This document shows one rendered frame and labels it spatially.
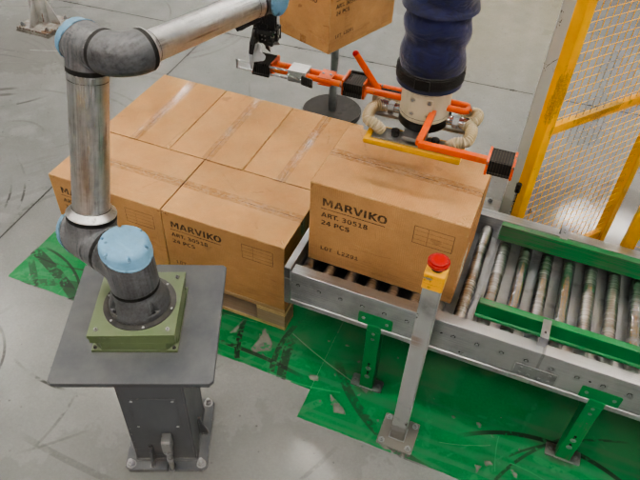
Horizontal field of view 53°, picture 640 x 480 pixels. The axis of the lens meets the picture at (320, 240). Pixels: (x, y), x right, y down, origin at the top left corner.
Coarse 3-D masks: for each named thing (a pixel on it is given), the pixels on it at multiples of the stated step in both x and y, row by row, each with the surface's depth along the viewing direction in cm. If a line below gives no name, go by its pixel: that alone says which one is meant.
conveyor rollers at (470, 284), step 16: (480, 240) 275; (480, 256) 268; (496, 256) 270; (528, 256) 269; (544, 256) 270; (336, 272) 262; (352, 272) 258; (496, 272) 261; (544, 272) 262; (592, 272) 263; (608, 272) 267; (400, 288) 255; (464, 288) 255; (496, 288) 256; (512, 288) 256; (544, 288) 256; (560, 288) 258; (592, 288) 257; (608, 288) 259; (464, 304) 248; (512, 304) 249; (544, 304) 252; (560, 304) 251; (592, 304) 252; (608, 304) 252; (480, 320) 243; (560, 320) 244; (608, 320) 246; (528, 336) 239; (608, 336) 240; (576, 352) 235; (624, 368) 233
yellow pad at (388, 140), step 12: (372, 132) 224; (384, 132) 223; (396, 132) 220; (372, 144) 222; (384, 144) 220; (396, 144) 219; (408, 144) 219; (444, 144) 219; (432, 156) 216; (444, 156) 215
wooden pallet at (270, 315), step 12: (228, 300) 314; (240, 300) 315; (252, 300) 299; (240, 312) 310; (252, 312) 309; (264, 312) 302; (276, 312) 298; (288, 312) 301; (276, 324) 304; (288, 324) 307
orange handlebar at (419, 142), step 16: (288, 64) 233; (320, 80) 226; (336, 80) 225; (384, 96) 221; (400, 96) 219; (432, 112) 212; (464, 112) 214; (416, 144) 201; (432, 144) 199; (480, 160) 195
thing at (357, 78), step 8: (352, 72) 228; (360, 72) 227; (344, 80) 222; (352, 80) 224; (360, 80) 224; (368, 80) 223; (344, 88) 224; (352, 88) 221; (360, 88) 220; (352, 96) 224; (360, 96) 223
